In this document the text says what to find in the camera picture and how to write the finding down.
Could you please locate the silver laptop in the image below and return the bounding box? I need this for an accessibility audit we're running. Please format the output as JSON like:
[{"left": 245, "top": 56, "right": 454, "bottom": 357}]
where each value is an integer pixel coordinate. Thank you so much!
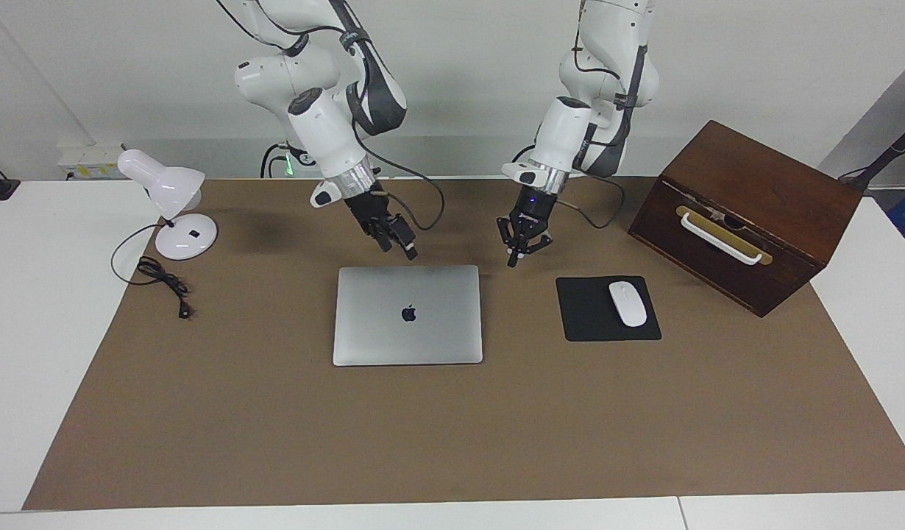
[{"left": 333, "top": 265, "right": 484, "bottom": 367}]

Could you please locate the black mouse pad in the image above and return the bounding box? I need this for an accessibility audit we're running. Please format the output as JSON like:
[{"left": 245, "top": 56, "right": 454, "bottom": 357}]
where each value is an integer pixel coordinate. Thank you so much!
[{"left": 556, "top": 275, "right": 663, "bottom": 343}]

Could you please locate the white computer mouse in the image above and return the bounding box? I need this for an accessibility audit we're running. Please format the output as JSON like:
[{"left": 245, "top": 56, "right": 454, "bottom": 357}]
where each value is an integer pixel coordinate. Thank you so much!
[{"left": 608, "top": 280, "right": 648, "bottom": 328}]

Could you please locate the brown paper table mat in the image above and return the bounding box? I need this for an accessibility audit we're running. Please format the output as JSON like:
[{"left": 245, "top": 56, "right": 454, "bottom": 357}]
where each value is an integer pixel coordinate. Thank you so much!
[{"left": 22, "top": 175, "right": 905, "bottom": 511}]

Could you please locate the white desk lamp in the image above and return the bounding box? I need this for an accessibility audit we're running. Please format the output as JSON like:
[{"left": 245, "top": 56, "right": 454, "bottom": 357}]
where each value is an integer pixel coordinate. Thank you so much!
[{"left": 117, "top": 149, "right": 219, "bottom": 261}]

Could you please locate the dark brown wooden box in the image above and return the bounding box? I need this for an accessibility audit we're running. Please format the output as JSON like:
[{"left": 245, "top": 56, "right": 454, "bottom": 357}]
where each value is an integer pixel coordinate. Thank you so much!
[{"left": 628, "top": 120, "right": 864, "bottom": 318}]

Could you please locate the white power strip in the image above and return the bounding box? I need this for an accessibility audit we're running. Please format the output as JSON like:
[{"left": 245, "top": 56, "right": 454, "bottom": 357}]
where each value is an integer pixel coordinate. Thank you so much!
[{"left": 57, "top": 144, "right": 124, "bottom": 180}]

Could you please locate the black tripod pole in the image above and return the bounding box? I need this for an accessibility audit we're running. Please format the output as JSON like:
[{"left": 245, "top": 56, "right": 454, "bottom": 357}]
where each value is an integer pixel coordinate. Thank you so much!
[{"left": 839, "top": 116, "right": 905, "bottom": 194}]

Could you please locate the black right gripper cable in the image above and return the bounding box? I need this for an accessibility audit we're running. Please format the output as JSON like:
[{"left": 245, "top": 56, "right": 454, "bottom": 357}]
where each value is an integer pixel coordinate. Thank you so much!
[{"left": 349, "top": 110, "right": 447, "bottom": 230}]

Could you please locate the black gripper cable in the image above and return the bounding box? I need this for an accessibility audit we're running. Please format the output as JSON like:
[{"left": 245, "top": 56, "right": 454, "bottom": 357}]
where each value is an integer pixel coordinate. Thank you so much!
[
  {"left": 349, "top": 110, "right": 447, "bottom": 230},
  {"left": 554, "top": 44, "right": 648, "bottom": 230}
]

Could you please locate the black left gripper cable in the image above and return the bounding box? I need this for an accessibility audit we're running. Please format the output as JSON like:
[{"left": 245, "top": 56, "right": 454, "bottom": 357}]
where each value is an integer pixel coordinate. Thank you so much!
[{"left": 554, "top": 44, "right": 648, "bottom": 230}]

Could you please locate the black right arm base cable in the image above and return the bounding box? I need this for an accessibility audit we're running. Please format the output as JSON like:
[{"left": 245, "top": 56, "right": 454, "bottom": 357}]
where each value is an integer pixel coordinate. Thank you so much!
[{"left": 260, "top": 144, "right": 288, "bottom": 179}]

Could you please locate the white box handle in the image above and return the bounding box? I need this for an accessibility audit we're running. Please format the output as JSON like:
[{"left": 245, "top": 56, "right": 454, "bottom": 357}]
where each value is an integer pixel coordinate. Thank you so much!
[{"left": 679, "top": 212, "right": 764, "bottom": 266}]

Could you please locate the black lamp power cable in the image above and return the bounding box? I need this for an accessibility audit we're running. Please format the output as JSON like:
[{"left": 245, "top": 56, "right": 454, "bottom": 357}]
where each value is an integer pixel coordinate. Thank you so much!
[{"left": 111, "top": 223, "right": 196, "bottom": 321}]

